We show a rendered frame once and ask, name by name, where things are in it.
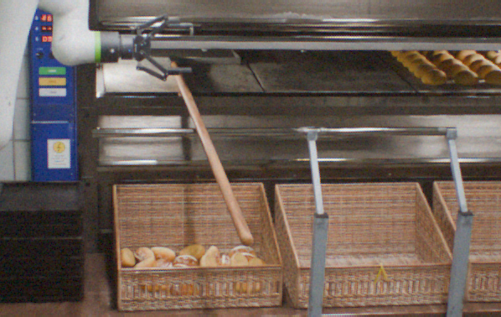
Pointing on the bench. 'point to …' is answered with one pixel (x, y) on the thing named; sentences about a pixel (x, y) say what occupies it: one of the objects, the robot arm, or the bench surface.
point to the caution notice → (59, 154)
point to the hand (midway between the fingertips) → (188, 48)
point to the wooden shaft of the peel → (214, 163)
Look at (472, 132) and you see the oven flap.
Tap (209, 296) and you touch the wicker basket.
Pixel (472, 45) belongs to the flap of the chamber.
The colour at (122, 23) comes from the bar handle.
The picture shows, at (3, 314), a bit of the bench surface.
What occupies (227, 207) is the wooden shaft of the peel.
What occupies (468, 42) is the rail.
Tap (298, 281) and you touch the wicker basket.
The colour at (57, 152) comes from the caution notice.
